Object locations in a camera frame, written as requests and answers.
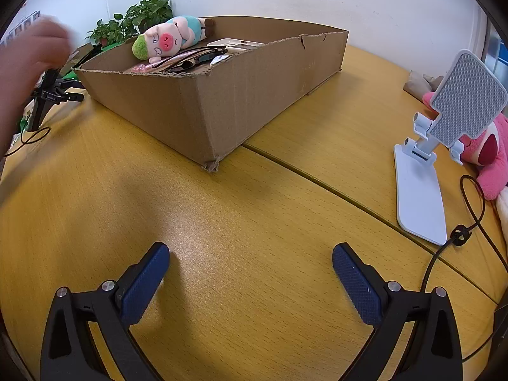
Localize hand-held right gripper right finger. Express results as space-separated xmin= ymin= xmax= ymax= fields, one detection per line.
xmin=332 ymin=242 xmax=464 ymax=381

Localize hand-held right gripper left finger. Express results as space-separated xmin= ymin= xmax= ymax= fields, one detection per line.
xmin=40 ymin=241 xmax=171 ymax=381

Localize brown cardboard box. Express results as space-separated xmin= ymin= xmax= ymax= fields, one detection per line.
xmin=73 ymin=16 xmax=350 ymax=173

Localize pink pen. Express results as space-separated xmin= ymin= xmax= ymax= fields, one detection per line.
xmin=127 ymin=61 xmax=159 ymax=74

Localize black sunglasses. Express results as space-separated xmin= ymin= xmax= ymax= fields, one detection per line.
xmin=149 ymin=46 xmax=229 ymax=73

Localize pink pig plush toy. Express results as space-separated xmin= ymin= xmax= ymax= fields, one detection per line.
xmin=132 ymin=15 xmax=217 ymax=64

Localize white phone case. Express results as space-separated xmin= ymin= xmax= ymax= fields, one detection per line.
xmin=207 ymin=37 xmax=264 ymax=54

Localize person's left forearm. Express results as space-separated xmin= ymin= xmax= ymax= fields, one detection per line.
xmin=0 ymin=83 xmax=29 ymax=159

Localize person's left hand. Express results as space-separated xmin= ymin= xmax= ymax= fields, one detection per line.
xmin=0 ymin=15 xmax=72 ymax=88

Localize white phone stand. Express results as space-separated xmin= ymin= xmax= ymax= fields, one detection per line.
xmin=394 ymin=50 xmax=508 ymax=247

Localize pink bear plush toy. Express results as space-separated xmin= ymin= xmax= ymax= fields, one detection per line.
xmin=423 ymin=91 xmax=508 ymax=201

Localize grey cloth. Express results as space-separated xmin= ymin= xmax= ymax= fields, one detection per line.
xmin=403 ymin=70 xmax=445 ymax=98

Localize black tripod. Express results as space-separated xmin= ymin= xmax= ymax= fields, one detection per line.
xmin=26 ymin=67 xmax=86 ymax=131

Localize small potted green plant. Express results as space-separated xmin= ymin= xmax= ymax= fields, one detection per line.
xmin=85 ymin=19 xmax=125 ymax=46

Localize large potted green plant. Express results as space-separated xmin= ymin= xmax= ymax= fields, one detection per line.
xmin=121 ymin=0 xmax=175 ymax=36

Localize black hair tie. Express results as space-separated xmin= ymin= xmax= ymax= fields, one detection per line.
xmin=421 ymin=175 xmax=508 ymax=362

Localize thin black cable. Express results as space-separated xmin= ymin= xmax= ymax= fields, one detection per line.
xmin=4 ymin=127 xmax=51 ymax=157

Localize metal window frame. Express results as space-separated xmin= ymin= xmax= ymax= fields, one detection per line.
xmin=474 ymin=8 xmax=508 ymax=84

